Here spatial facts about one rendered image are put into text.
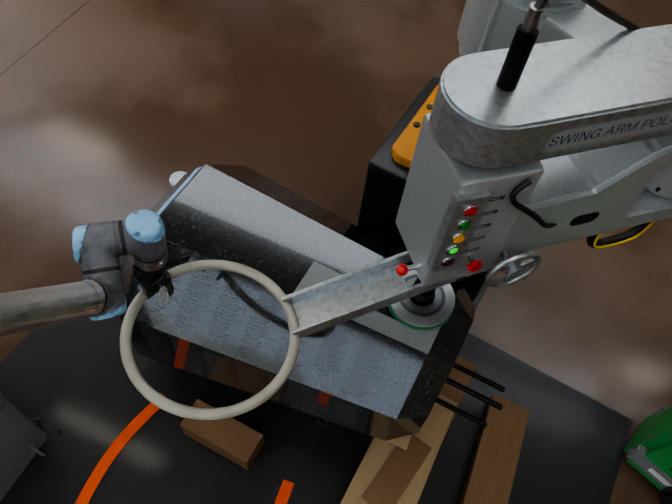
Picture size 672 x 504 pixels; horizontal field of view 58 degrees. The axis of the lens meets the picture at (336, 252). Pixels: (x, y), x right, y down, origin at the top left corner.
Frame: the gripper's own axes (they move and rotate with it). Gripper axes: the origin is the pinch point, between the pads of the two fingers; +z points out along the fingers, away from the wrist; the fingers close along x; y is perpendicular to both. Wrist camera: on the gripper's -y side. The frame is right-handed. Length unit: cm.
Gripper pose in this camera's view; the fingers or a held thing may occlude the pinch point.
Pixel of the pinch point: (163, 291)
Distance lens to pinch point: 188.1
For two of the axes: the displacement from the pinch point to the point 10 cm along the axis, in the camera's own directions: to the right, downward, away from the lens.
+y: -6.7, 5.5, -5.0
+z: -1.6, 5.6, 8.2
